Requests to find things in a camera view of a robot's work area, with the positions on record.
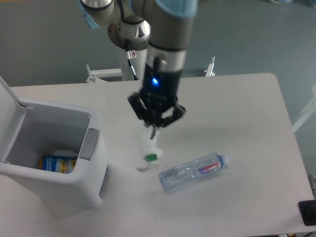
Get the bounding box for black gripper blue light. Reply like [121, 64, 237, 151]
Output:
[127, 64, 186, 140]

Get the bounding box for white paper wrapper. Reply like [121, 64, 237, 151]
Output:
[137, 126, 163, 172]

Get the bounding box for clear plastic water bottle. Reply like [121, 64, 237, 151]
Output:
[158, 153, 229, 193]

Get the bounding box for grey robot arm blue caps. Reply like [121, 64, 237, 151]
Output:
[78, 0, 198, 132]

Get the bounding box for white plastic trash can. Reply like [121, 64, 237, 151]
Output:
[0, 80, 108, 207]

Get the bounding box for blue snack package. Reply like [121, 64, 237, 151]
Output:
[38, 155, 78, 174]

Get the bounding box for black device at table edge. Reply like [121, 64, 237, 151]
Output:
[298, 199, 316, 226]

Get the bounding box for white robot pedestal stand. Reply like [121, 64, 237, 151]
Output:
[85, 12, 218, 83]

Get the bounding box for black cable on pedestal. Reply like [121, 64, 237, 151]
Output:
[124, 39, 139, 81]

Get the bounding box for white frame leg at right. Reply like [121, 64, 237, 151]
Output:
[292, 85, 316, 132]

